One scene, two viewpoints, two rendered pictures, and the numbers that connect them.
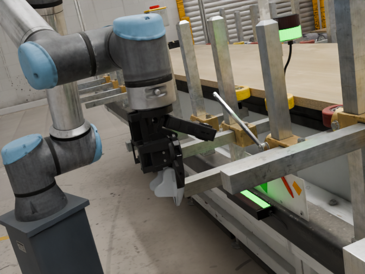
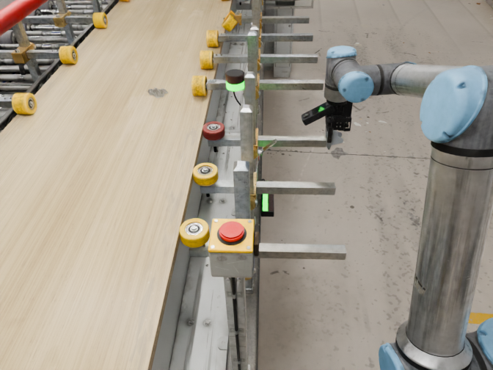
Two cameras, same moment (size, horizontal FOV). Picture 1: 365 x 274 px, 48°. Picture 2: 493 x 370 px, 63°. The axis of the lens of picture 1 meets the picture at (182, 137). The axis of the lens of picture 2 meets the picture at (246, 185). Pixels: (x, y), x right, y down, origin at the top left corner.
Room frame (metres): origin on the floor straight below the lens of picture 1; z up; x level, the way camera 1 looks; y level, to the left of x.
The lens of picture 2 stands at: (2.02, 0.18, 1.70)
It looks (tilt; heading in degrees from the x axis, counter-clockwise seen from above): 41 degrees down; 201
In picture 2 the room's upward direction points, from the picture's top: 1 degrees counter-clockwise
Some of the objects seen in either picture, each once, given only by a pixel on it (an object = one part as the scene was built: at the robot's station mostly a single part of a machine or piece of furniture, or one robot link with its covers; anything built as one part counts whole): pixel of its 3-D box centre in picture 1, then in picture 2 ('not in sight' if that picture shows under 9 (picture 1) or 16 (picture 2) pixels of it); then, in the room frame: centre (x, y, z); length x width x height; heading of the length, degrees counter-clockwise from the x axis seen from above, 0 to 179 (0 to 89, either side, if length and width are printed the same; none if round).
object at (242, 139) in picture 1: (237, 131); (248, 191); (1.11, -0.16, 0.84); 0.14 x 0.06 x 0.05; 18
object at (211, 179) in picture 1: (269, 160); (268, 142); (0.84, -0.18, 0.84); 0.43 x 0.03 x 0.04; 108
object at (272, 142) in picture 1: (289, 148); (250, 143); (0.88, -0.23, 0.85); 0.14 x 0.06 x 0.05; 18
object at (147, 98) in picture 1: (151, 95); (337, 91); (0.77, 0.04, 1.05); 0.10 x 0.09 x 0.05; 17
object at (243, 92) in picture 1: (239, 103); (196, 241); (1.38, -0.22, 0.85); 0.08 x 0.08 x 0.11
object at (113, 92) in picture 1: (114, 92); not in sight; (2.51, 0.35, 0.82); 0.44 x 0.03 x 0.04; 108
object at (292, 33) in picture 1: (287, 33); (235, 84); (0.91, -0.27, 1.10); 0.06 x 0.06 x 0.02
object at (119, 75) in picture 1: (120, 76); not in sight; (2.57, 0.30, 0.89); 0.04 x 0.04 x 0.48; 18
